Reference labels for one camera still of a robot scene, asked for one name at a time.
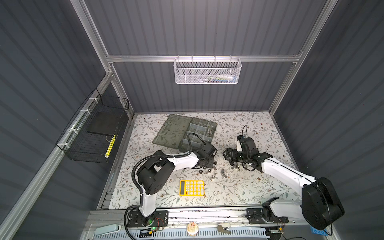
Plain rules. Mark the round wooden object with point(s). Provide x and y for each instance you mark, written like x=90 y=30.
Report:
x=192 y=229

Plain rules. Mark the yellow calculator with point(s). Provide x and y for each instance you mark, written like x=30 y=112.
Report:
x=191 y=188

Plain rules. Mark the black wire wall basket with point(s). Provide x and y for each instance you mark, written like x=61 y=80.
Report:
x=87 y=137

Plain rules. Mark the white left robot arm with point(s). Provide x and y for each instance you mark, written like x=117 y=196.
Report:
x=151 y=173

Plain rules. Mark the green transparent organizer box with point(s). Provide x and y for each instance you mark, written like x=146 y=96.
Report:
x=182 y=132

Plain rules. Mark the light blue flat device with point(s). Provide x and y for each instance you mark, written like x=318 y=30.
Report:
x=109 y=229

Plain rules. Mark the white wire wall basket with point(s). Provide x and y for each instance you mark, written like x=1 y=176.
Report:
x=207 y=71

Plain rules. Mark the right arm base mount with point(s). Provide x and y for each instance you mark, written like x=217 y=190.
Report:
x=264 y=216

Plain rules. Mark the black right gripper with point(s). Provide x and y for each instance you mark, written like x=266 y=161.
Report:
x=233 y=151

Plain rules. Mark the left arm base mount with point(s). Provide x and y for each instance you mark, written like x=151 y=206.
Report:
x=135 y=219

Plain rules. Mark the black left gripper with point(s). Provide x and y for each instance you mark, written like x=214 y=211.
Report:
x=211 y=164

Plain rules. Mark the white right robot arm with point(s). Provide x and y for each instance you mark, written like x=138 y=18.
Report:
x=319 y=203

